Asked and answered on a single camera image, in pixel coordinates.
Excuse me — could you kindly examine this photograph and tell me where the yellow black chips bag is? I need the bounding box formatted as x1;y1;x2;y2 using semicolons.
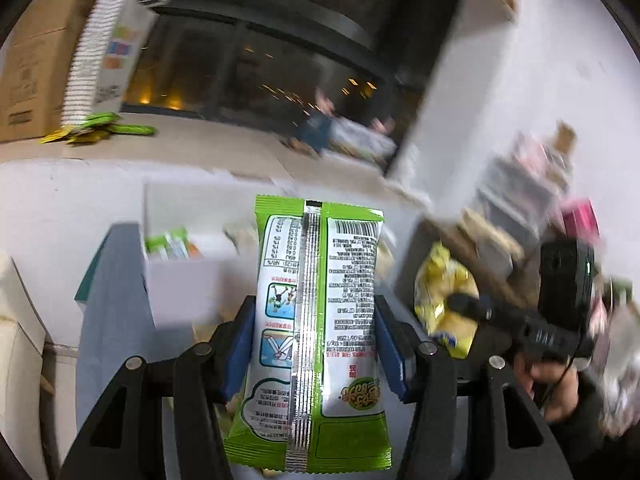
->
414;242;480;360

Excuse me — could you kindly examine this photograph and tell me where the green white snack packet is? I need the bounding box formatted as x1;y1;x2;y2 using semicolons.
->
224;195;392;474

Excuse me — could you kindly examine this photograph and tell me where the right hand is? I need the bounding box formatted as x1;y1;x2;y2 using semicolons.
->
513;352;579;422

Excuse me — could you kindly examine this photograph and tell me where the wooden side table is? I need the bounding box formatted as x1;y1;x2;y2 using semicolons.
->
392;217;540;310

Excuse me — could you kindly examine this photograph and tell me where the pink box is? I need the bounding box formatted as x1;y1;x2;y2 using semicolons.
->
561;198;600;242

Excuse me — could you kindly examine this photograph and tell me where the white storage box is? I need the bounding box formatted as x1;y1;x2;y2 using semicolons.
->
142;179;292;330

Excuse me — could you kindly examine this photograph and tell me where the clear plastic drawer unit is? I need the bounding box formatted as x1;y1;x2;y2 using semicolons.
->
471;156;570;250

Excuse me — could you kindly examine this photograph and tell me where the cream leather sofa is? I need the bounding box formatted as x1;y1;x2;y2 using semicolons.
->
0;254;48;479

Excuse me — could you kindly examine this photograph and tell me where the printed landscape box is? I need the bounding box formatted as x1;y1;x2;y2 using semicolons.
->
294;113;397;166

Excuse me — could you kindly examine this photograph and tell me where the green flat packets pile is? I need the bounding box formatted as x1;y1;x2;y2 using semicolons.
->
39;113;156;145

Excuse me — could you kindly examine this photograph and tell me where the white SANFU shopping bag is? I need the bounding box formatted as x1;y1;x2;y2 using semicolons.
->
61;0;157;126

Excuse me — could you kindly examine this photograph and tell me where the brown cardboard box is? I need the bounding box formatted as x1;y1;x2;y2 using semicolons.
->
1;0;94;143

